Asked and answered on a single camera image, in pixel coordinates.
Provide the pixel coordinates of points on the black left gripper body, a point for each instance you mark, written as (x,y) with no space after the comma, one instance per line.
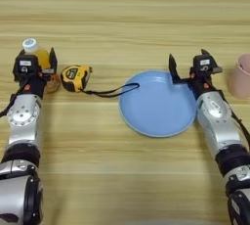
(34,85)

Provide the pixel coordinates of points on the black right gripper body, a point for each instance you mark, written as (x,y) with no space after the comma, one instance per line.
(201,83)

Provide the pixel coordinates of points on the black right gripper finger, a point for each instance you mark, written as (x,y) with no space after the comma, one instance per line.
(174,69)
(205,54)

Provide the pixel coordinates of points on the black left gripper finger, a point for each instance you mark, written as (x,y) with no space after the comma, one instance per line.
(22,53)
(53,61)

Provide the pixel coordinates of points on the orange juice bottle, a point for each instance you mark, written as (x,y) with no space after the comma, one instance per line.
(30,44)

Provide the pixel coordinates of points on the yellow black tape measure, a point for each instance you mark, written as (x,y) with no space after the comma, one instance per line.
(75,78)

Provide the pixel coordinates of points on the pink plastic cup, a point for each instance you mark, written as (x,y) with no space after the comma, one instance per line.
(241,79)

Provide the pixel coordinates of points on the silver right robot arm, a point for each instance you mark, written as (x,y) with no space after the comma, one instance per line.
(218,121)

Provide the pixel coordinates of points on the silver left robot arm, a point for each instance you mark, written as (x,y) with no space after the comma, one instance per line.
(22,131)

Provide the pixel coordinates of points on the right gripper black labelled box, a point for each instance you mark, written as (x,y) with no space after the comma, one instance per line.
(205,63)

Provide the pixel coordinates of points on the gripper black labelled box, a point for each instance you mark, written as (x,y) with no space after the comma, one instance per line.
(205,63)
(26,66)

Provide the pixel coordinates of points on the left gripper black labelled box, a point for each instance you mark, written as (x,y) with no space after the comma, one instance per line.
(26,66)

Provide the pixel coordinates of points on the blue round plate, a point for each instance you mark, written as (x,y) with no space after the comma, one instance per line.
(158,108)

